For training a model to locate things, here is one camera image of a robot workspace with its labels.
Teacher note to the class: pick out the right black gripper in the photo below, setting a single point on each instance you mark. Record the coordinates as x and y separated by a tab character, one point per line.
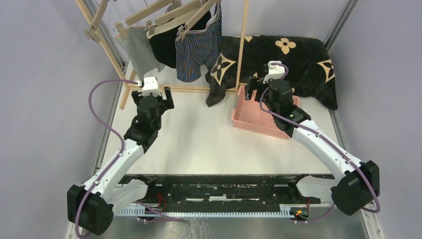
254	83

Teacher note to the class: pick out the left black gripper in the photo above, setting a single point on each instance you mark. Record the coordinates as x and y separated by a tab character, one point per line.
167	103

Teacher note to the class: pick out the grey striped underwear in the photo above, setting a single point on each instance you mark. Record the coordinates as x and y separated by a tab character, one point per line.
139	50

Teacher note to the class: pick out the black underwear beige waistband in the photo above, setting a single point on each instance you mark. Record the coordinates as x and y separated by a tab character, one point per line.
163	39

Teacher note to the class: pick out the beige clip hanger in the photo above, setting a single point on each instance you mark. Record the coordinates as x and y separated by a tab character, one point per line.
91	32
177	12
206	6
120	27

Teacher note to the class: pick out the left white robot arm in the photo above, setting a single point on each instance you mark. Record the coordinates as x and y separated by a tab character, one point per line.
93	205

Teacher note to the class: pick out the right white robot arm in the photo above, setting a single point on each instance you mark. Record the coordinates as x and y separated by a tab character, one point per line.
355	185

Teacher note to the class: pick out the empty beige clip hanger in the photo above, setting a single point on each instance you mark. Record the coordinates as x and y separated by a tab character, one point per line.
91	32

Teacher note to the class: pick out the pink plastic basket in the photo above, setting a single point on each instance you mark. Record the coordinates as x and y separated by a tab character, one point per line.
247	115

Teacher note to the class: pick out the black floral blanket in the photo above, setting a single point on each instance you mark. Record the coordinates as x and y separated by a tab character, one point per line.
306	61

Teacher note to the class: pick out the navy striped boxer shorts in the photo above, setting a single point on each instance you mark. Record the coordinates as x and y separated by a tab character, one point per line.
198	47

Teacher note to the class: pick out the wooden clothes rack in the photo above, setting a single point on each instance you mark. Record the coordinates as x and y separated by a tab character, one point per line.
116	61

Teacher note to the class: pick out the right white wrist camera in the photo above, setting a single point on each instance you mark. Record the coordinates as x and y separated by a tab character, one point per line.
276	70

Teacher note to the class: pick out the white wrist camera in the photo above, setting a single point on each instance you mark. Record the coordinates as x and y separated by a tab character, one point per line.
150	87
276	70

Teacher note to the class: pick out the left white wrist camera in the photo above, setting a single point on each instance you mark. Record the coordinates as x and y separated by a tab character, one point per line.
150	87

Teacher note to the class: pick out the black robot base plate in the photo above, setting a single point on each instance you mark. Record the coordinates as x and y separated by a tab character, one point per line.
223	195

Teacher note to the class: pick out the aluminium frame rail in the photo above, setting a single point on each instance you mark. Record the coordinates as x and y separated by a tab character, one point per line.
340	22

